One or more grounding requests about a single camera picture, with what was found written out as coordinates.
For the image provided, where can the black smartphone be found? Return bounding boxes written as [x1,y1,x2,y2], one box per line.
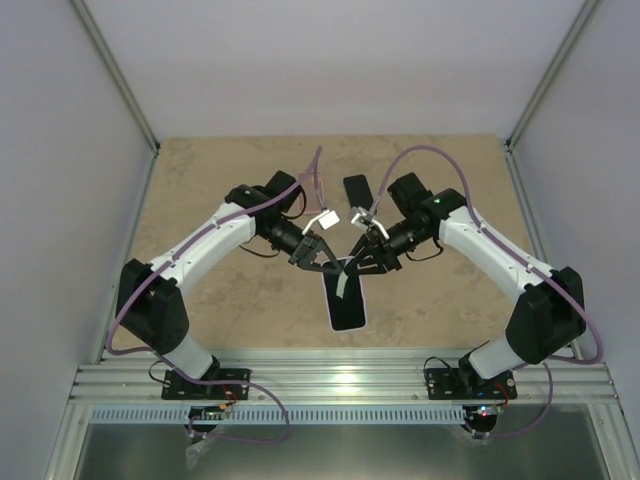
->
[343,174,374,210]

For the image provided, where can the purple cable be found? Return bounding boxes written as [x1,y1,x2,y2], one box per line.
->
[104,145,326,442]
[369,145,605,440]

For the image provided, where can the controller board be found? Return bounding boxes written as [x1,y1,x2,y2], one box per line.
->
[469,404,504,418]
[188,402,235,422]

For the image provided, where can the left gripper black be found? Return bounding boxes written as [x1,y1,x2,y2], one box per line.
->
[259,218,342,275]

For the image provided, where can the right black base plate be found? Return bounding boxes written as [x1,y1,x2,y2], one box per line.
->
[424,367,518,401]

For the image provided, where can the right controller board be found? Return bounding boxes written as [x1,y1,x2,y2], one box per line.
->
[469,404,504,418]

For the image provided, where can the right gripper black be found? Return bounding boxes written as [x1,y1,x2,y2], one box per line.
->
[343,219,431,277]

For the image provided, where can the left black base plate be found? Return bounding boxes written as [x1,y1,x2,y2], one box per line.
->
[161,368,251,401]

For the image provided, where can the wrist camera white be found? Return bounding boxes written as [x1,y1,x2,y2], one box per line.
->
[349,206,389,240]
[302,209,340,235]

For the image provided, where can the aluminium rail frame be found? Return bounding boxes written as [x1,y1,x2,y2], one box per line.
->
[41,144,626,480]

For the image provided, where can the black phone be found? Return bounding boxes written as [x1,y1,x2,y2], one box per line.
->
[323,274,367,332]

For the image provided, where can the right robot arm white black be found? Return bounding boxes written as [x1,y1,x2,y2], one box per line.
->
[345,173,586,399]

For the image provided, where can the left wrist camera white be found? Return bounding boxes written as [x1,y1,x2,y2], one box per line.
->
[302,209,340,235]

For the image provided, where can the left aluminium corner post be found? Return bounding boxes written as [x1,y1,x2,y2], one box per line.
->
[70,0,160,155]

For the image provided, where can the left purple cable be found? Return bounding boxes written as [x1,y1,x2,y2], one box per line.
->
[104,145,326,442]

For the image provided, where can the left controller board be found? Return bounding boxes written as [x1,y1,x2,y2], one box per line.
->
[188,402,235,422]

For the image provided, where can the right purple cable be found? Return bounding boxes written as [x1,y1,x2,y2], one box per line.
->
[369,145,605,440]

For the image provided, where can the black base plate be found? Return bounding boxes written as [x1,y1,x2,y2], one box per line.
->
[161,368,251,401]
[424,367,518,401]

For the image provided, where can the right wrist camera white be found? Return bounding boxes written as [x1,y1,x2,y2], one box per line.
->
[349,206,389,240]

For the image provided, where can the grey slotted cable duct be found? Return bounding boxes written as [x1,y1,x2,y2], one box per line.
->
[90,405,466,426]

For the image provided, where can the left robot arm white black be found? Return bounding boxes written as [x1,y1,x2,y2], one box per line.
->
[115,171,343,399]

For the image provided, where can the right aluminium corner post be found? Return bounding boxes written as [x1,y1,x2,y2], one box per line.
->
[504,0,603,152]

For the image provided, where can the pink phone case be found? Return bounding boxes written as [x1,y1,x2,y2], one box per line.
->
[298,172,326,215]

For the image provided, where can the aluminium corner post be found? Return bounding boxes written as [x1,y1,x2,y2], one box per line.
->
[70,0,160,155]
[504,0,603,152]

